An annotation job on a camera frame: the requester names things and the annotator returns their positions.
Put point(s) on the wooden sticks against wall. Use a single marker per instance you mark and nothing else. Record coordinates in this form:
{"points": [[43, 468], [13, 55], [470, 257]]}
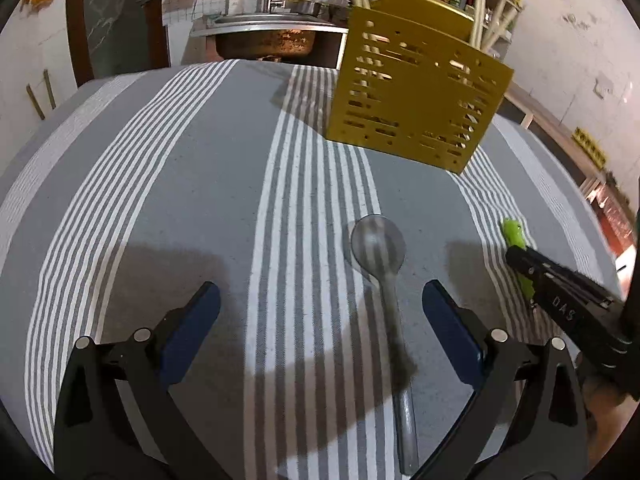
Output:
{"points": [[42, 95]]}

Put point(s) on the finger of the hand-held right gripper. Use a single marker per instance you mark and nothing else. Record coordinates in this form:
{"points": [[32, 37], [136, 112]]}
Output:
{"points": [[530, 265]]}

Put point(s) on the yellow perforated utensil holder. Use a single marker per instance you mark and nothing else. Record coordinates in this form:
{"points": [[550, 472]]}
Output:
{"points": [[410, 90]]}

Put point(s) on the person's right hand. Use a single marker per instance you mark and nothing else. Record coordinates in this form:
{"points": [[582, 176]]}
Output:
{"points": [[602, 396]]}

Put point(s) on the grey striped tablecloth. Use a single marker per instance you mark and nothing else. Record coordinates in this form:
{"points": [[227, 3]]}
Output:
{"points": [[200, 185]]}

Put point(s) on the kitchen counter cabinet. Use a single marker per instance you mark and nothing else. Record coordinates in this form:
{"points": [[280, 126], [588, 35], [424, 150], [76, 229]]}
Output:
{"points": [[545, 120]]}

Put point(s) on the red cloth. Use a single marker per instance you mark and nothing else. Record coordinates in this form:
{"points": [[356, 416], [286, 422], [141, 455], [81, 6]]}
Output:
{"points": [[615, 210]]}

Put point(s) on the yellow egg tray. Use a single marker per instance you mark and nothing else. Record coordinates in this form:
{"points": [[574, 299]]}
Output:
{"points": [[590, 145]]}

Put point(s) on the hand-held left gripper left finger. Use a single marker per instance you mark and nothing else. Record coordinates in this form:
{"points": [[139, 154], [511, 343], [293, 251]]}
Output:
{"points": [[192, 320]]}

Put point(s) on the wooden door with glass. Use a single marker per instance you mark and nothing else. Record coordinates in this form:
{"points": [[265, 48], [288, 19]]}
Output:
{"points": [[120, 15]]}

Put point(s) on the steel kitchen sink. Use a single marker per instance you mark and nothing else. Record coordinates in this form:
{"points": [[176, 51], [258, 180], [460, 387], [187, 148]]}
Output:
{"points": [[265, 35]]}

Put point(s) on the green plastic utensil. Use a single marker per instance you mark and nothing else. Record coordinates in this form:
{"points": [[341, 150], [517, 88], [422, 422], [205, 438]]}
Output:
{"points": [[514, 235]]}

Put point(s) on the grey plastic spoon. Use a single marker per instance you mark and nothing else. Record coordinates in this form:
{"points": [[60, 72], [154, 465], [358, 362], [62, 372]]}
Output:
{"points": [[377, 250]]}

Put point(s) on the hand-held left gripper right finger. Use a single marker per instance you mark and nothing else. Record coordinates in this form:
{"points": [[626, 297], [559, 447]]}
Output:
{"points": [[450, 330]]}

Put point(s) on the white wall socket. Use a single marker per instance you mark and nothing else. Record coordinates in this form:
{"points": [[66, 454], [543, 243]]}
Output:
{"points": [[602, 89]]}

